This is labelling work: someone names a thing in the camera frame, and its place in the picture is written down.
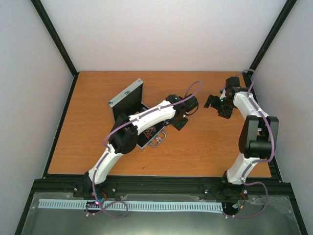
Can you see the metal front plate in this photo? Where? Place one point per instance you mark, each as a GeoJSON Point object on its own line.
{"type": "Point", "coordinates": [255, 218]}

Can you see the right black frame post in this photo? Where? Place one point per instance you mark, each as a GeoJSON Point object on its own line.
{"type": "Point", "coordinates": [282, 16]}

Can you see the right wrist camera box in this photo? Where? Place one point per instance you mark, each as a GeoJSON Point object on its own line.
{"type": "Point", "coordinates": [233, 81]}

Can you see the white slotted cable duct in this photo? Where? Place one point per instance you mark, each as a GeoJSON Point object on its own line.
{"type": "Point", "coordinates": [132, 206]}

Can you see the left black frame post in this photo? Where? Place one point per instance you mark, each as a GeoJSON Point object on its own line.
{"type": "Point", "coordinates": [40, 9]}

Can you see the left black side rail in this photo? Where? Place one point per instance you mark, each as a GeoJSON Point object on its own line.
{"type": "Point", "coordinates": [60, 125]}

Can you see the black side rail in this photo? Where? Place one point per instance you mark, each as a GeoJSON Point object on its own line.
{"type": "Point", "coordinates": [269, 93]}
{"type": "Point", "coordinates": [60, 125]}

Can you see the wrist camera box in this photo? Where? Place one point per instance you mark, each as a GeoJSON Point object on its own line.
{"type": "Point", "coordinates": [233, 81]}
{"type": "Point", "coordinates": [192, 105]}

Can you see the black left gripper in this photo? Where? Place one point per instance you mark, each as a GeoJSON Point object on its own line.
{"type": "Point", "coordinates": [180, 126]}

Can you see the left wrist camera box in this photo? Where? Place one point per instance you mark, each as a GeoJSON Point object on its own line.
{"type": "Point", "coordinates": [192, 105]}

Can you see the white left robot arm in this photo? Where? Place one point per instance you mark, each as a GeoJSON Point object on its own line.
{"type": "Point", "coordinates": [123, 137]}

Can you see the black red triangular button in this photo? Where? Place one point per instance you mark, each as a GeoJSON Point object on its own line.
{"type": "Point", "coordinates": [148, 133]}

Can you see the green lit circuit board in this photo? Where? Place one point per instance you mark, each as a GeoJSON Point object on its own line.
{"type": "Point", "coordinates": [100, 200]}

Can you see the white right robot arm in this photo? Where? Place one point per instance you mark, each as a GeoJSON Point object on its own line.
{"type": "Point", "coordinates": [258, 137]}

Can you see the black frame post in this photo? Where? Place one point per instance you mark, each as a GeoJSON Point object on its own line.
{"type": "Point", "coordinates": [40, 9]}
{"type": "Point", "coordinates": [282, 16]}

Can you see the aluminium poker case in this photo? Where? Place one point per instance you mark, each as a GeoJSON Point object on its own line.
{"type": "Point", "coordinates": [129, 101]}

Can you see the right black side rail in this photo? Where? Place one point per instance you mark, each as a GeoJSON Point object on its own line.
{"type": "Point", "coordinates": [269, 93]}

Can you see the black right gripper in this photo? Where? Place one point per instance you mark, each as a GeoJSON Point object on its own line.
{"type": "Point", "coordinates": [226, 114]}

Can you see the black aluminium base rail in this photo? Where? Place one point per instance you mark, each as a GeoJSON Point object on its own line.
{"type": "Point", "coordinates": [117, 187]}

